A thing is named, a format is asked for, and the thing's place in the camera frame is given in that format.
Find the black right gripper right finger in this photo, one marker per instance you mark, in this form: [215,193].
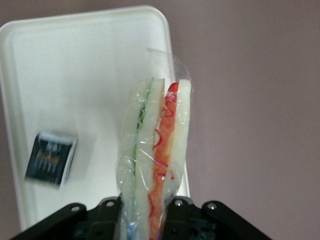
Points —
[200,225]

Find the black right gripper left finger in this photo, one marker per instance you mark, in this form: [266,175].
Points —
[82,225]

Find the plastic triangle sandwich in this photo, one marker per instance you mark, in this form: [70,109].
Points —
[150,155]

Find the cream plastic serving tray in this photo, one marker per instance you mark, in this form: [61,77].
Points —
[75,75]

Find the small black snack box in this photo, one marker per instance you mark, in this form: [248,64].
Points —
[50,157]

